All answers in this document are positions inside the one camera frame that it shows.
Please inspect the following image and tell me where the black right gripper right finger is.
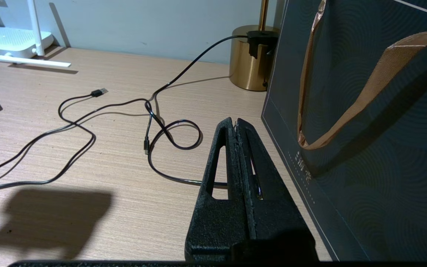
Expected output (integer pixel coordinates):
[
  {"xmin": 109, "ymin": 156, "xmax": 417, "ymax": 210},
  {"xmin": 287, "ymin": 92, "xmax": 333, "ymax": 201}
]
[{"xmin": 237, "ymin": 119, "xmax": 318, "ymax": 260}]

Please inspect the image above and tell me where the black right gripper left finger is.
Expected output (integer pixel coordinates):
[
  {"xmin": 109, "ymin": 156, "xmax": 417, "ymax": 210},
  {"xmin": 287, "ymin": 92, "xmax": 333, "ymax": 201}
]
[{"xmin": 185, "ymin": 118, "xmax": 256, "ymax": 260}]

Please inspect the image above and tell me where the white router with antennas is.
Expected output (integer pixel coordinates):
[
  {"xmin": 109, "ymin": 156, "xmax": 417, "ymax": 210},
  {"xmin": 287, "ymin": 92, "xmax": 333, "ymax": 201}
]
[{"xmin": 0, "ymin": 0, "xmax": 71, "ymax": 68}]

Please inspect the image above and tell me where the brass desk lamp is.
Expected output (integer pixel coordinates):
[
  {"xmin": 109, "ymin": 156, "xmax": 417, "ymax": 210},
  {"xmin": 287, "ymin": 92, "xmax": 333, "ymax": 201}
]
[{"xmin": 229, "ymin": 0, "xmax": 280, "ymax": 92}]

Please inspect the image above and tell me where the black charger block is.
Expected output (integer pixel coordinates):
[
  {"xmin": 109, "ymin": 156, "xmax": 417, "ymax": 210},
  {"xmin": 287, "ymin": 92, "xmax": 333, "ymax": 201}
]
[{"xmin": 247, "ymin": 31, "xmax": 279, "ymax": 59}]

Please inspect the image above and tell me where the black lamp power cord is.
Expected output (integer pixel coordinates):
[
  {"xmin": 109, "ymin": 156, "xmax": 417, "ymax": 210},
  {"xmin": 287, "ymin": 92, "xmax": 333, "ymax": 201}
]
[{"xmin": 145, "ymin": 35, "xmax": 249, "ymax": 186}]

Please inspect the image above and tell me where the black bag gold handle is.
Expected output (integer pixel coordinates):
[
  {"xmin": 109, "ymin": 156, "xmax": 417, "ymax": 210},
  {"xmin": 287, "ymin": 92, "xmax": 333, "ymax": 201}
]
[{"xmin": 297, "ymin": 0, "xmax": 427, "ymax": 151}]

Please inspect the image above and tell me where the black cable white tip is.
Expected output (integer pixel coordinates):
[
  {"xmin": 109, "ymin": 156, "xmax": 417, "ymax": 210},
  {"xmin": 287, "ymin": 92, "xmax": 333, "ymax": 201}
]
[{"xmin": 0, "ymin": 98, "xmax": 154, "ymax": 180}]

